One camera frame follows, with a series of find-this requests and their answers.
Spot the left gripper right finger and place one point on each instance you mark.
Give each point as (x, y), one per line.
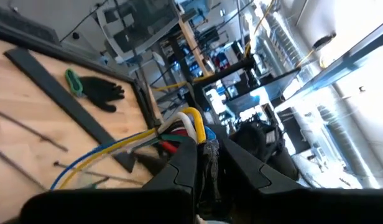
(303, 205)

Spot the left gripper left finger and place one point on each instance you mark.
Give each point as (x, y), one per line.
(132, 205)

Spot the black bar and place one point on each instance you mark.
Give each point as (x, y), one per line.
(64, 99)

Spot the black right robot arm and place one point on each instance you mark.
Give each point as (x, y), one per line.
(250, 140)

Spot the black glove green cuff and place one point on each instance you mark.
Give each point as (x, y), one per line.
(98, 90)

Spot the wooden workbench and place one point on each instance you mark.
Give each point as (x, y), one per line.
(196, 49)

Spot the black floor grate mat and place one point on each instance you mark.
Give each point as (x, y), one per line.
(23, 26)

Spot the silver ventilation duct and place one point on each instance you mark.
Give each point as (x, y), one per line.
(344, 146)

